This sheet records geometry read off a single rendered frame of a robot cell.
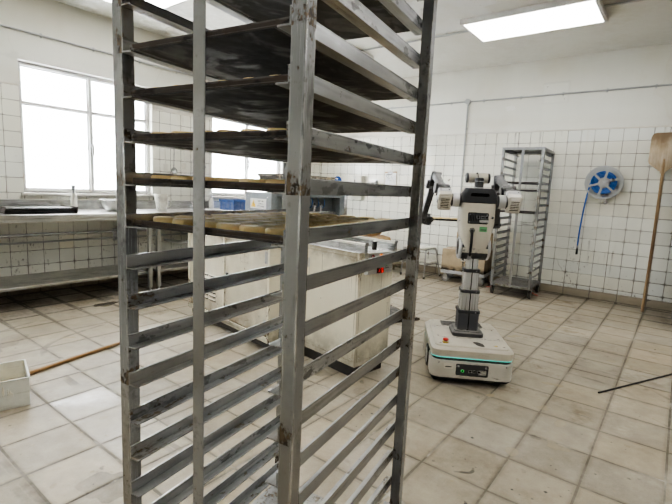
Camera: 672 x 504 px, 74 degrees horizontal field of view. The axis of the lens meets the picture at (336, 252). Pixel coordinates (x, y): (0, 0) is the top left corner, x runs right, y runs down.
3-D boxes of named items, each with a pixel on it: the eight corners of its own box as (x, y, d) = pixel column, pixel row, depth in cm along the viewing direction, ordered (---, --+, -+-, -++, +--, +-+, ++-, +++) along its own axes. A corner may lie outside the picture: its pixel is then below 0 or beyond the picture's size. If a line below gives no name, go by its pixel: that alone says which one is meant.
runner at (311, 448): (393, 370, 140) (393, 361, 139) (401, 372, 138) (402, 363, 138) (265, 482, 84) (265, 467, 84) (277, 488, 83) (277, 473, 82)
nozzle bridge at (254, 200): (244, 236, 338) (245, 191, 334) (316, 233, 388) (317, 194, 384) (270, 241, 315) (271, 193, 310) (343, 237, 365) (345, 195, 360)
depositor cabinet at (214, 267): (188, 315, 418) (188, 225, 406) (253, 304, 467) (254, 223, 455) (267, 355, 327) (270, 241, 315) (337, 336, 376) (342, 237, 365)
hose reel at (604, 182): (614, 257, 548) (626, 166, 532) (612, 259, 534) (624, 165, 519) (576, 253, 572) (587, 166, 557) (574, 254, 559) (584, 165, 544)
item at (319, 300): (287, 349, 340) (290, 232, 328) (320, 340, 364) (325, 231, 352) (353, 380, 291) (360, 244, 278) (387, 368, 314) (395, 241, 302)
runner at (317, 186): (404, 196, 132) (405, 186, 132) (413, 197, 131) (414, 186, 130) (272, 193, 77) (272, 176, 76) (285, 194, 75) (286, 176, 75)
